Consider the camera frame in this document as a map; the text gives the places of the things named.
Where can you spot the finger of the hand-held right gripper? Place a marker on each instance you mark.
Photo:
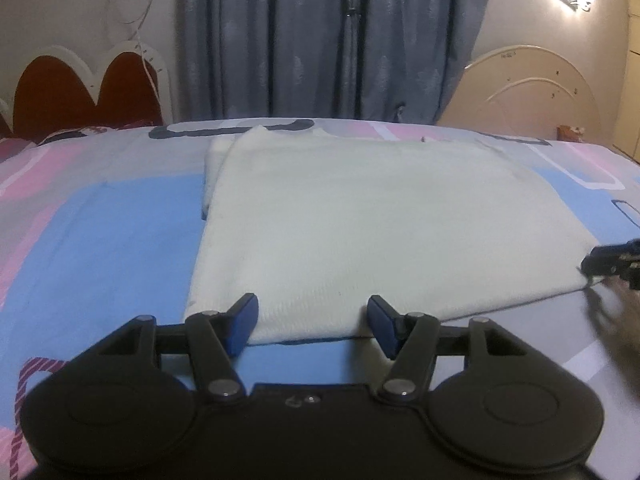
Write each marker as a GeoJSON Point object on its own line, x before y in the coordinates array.
{"type": "Point", "coordinates": [602, 260]}

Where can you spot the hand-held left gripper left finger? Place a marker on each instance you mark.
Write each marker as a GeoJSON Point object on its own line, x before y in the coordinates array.
{"type": "Point", "coordinates": [240, 325]}

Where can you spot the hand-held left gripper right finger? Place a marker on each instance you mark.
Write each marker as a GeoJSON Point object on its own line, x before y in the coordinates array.
{"type": "Point", "coordinates": [382, 322]}

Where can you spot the cream knitted sweater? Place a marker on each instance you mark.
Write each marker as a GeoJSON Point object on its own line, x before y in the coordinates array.
{"type": "Point", "coordinates": [375, 230]}

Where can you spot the red floral cloth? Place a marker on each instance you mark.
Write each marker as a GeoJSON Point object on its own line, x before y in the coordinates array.
{"type": "Point", "coordinates": [570, 132]}

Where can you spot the patterned pink blue bed sheet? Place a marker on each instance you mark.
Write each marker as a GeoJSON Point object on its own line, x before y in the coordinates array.
{"type": "Point", "coordinates": [90, 240]}

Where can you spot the cream wardrobe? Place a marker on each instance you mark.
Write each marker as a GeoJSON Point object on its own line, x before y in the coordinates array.
{"type": "Point", "coordinates": [630, 80]}

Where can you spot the cream round bed board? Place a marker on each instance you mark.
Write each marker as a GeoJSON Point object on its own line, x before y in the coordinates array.
{"type": "Point", "coordinates": [520, 95]}

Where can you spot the red white scalloped headboard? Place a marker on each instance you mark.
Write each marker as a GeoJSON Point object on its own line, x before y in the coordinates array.
{"type": "Point", "coordinates": [75, 95]}

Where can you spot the blue grey curtain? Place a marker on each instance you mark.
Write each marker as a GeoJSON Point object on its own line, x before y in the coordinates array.
{"type": "Point", "coordinates": [330, 35]}

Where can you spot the bright wall lamp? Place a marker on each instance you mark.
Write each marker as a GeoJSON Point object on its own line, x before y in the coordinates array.
{"type": "Point", "coordinates": [575, 1]}

